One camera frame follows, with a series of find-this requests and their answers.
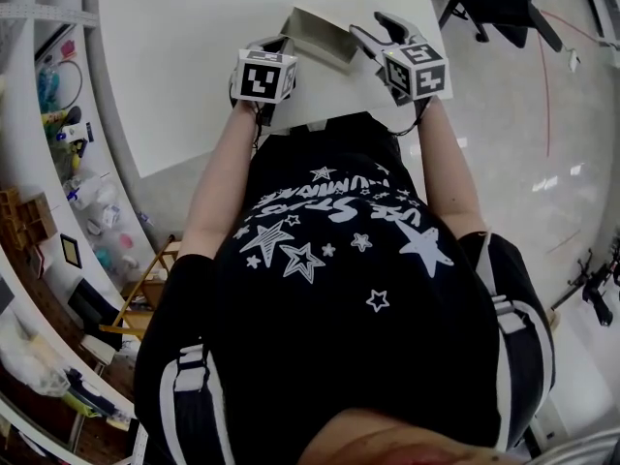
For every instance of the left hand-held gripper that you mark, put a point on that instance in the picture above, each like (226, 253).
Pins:
(257, 80)

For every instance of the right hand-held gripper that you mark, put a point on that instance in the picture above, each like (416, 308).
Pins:
(416, 73)

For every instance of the person's right forearm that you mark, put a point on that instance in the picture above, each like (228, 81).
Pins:
(450, 172)

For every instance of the person's left forearm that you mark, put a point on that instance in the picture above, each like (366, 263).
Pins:
(220, 187)

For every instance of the white power adapter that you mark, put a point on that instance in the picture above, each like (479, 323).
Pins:
(574, 61)

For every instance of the black hoop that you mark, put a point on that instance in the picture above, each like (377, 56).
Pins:
(80, 83)

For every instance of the white shelving unit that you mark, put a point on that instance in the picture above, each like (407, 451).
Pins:
(19, 114)

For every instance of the person's black star t-shirt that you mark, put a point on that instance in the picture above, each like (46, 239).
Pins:
(339, 318)

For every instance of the wooden rack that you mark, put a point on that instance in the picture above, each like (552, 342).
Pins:
(140, 293)

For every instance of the wooden box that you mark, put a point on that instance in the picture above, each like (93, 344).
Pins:
(34, 216)

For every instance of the black tripod stand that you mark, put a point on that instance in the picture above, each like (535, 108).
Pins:
(596, 293)

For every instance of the person's chin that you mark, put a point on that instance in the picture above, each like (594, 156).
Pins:
(387, 439)

